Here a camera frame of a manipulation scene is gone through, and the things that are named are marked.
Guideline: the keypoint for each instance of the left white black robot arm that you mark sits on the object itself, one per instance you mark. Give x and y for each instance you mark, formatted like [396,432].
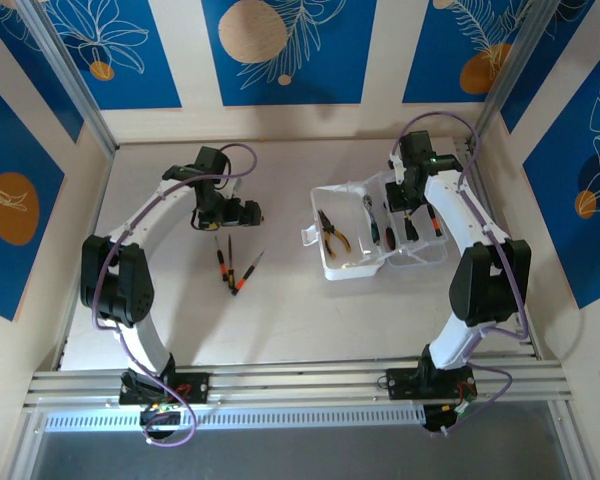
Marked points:
[150,220]

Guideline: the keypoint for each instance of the grey metal sheet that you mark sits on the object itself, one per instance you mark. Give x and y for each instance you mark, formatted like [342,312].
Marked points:
[300,457]

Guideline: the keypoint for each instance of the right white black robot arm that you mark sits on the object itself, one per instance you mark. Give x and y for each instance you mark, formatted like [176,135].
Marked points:
[455,210]

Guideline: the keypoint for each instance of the aluminium frame post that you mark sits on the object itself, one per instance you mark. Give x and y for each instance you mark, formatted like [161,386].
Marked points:
[515,70]
[67,75]

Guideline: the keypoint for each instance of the clear plastic tool box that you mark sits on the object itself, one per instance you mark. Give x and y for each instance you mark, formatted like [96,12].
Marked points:
[345,267]

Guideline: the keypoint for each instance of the aluminium base rail beam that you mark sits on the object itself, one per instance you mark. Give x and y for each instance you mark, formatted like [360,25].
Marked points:
[300,382]

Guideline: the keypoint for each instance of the aluminium side rail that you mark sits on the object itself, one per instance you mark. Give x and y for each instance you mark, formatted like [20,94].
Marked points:
[527,345]

